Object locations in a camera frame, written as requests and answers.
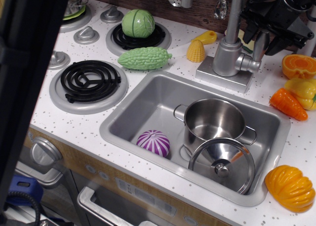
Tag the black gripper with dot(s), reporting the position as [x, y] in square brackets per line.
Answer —
[279, 18]

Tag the silver faucet lever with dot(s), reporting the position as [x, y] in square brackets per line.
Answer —
[252, 64]

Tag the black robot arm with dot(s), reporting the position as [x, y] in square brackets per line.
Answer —
[301, 4]

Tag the orange toy pumpkin slice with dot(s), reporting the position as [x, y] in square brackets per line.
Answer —
[299, 66]

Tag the silver toy faucet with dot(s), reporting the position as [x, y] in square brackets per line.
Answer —
[221, 69]

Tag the hanging clear utensil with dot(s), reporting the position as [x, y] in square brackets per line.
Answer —
[221, 9]

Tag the orange toy carrot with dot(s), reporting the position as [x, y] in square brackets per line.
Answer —
[285, 102]

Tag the yellow toy bell pepper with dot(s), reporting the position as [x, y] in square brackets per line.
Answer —
[304, 90]

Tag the yellow toy corn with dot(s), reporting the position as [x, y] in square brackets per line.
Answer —
[195, 52]

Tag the steel pot in sink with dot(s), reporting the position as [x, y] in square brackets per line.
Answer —
[210, 118]

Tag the black rear burner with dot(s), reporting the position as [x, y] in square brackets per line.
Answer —
[158, 38]

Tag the black burner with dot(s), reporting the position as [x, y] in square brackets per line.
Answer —
[89, 81]
[158, 38]

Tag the green toy bitter gourd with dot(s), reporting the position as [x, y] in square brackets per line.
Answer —
[145, 58]

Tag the grey toy sink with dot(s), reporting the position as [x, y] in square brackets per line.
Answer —
[150, 106]

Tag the green toy cabbage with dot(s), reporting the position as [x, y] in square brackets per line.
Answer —
[138, 23]

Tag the steel pot lid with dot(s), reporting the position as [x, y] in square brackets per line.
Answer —
[225, 161]

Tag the purple toy onion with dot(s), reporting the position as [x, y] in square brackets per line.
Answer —
[154, 141]

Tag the silver stove knob rear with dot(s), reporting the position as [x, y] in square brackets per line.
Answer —
[111, 15]

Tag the silver stove knob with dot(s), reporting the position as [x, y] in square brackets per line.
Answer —
[59, 60]
[111, 15]
[86, 36]

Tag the orange toy pumpkin half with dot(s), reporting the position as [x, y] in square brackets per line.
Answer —
[290, 188]

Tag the silver stove knob middle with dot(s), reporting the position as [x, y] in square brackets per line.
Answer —
[86, 36]

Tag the black front burner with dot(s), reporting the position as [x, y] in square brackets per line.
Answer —
[89, 81]

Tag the green plate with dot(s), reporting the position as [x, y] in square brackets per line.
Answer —
[77, 14]

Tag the steel pot on stove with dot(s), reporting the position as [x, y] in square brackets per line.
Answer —
[74, 6]

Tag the silver stove knob front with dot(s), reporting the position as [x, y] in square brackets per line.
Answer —
[59, 60]

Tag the silver oven dial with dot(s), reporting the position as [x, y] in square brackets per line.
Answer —
[44, 153]

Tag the blue clamp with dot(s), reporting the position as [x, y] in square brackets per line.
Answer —
[22, 189]

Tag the yellow toy knife handle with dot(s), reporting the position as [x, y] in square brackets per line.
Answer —
[207, 37]

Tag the black foreground post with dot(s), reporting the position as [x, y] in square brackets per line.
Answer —
[28, 31]

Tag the silver oven door handle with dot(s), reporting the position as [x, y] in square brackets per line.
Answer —
[105, 207]

